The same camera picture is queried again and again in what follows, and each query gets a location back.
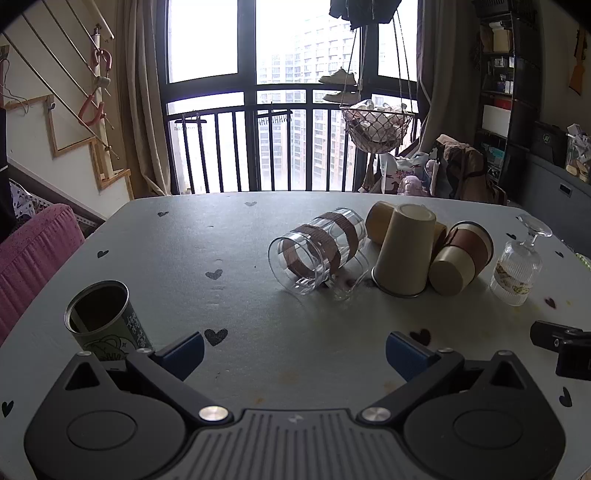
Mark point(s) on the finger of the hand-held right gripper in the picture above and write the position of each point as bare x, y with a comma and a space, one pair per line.
570, 357

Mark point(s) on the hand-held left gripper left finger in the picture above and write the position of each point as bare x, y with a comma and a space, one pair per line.
182, 354

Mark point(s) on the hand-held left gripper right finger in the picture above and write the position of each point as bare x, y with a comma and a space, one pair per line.
406, 355

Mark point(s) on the green printed tin cup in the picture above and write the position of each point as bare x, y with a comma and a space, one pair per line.
115, 327

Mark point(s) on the ribbed stemmed glass cup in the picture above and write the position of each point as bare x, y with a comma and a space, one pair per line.
515, 272

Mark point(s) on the plain beige cup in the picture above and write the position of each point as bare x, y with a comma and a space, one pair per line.
406, 249

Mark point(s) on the beige cup with brown sleeve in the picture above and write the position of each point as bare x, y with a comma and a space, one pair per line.
461, 258

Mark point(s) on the brown paper cup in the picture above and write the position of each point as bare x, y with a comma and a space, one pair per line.
379, 221

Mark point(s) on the grey heart print tablecloth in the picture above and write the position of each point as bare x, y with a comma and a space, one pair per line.
231, 277

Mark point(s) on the glass mug with brown band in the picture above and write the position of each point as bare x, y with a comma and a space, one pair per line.
323, 244

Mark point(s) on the pink sofa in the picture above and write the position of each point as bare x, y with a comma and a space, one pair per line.
32, 267

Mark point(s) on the grey cabinet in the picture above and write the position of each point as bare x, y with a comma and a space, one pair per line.
549, 184

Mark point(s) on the pile of clothes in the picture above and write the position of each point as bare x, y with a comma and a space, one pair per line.
443, 170

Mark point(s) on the clear container with scraps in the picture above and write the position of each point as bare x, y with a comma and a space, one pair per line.
579, 154

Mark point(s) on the dotted white cloth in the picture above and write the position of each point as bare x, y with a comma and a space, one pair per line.
22, 201

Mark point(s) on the black balcony railing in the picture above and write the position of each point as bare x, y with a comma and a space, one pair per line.
277, 147

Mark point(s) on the black hook rack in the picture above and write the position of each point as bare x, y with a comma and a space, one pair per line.
190, 121
274, 115

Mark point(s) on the beige curtain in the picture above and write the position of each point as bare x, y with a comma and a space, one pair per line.
141, 101

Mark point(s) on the pink clothes hanger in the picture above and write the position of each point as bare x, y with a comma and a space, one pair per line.
90, 108
102, 60

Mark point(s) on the beige sneaker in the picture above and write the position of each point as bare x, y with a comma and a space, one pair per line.
339, 76
340, 96

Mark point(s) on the black storage shelf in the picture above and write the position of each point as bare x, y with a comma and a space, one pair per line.
508, 92

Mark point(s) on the grey curtain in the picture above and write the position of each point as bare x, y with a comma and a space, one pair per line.
443, 69

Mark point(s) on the dark hanging clothes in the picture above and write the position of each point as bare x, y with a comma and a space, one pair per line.
364, 11

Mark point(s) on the small wooden frame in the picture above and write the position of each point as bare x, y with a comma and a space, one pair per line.
113, 177

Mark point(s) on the large wooden frame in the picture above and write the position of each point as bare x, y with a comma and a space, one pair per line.
57, 150

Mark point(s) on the orange wall hanging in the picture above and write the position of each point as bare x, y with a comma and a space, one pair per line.
579, 64

